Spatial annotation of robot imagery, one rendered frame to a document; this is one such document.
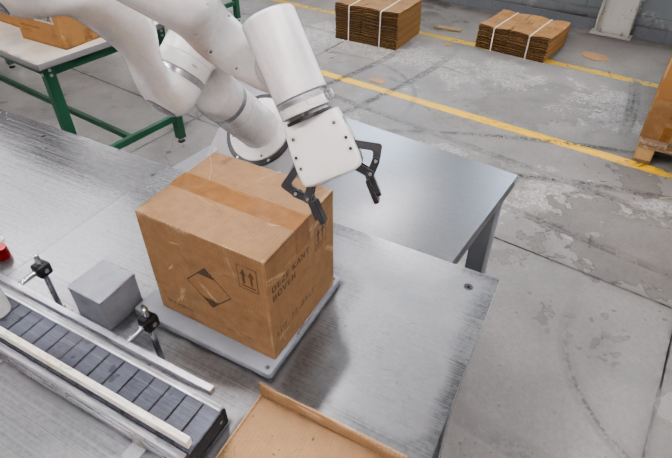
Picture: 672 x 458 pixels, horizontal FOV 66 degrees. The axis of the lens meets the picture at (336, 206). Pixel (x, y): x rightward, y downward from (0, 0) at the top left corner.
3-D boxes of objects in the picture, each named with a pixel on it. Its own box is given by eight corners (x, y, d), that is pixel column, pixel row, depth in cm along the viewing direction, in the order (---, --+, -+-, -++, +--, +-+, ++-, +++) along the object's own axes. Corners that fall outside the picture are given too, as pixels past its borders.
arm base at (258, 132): (220, 141, 152) (181, 116, 135) (257, 88, 152) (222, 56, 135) (264, 173, 144) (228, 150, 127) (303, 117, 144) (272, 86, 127)
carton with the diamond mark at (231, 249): (162, 305, 114) (133, 209, 98) (230, 241, 131) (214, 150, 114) (275, 361, 103) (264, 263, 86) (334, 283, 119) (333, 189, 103)
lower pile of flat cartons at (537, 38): (473, 46, 466) (477, 22, 452) (498, 30, 499) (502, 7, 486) (544, 64, 434) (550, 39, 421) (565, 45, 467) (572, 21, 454)
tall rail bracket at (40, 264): (34, 323, 113) (4, 270, 103) (62, 301, 118) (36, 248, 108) (44, 329, 112) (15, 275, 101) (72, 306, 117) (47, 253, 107)
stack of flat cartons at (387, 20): (333, 37, 484) (333, 2, 464) (361, 21, 520) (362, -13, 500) (396, 51, 457) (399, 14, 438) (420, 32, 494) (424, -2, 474)
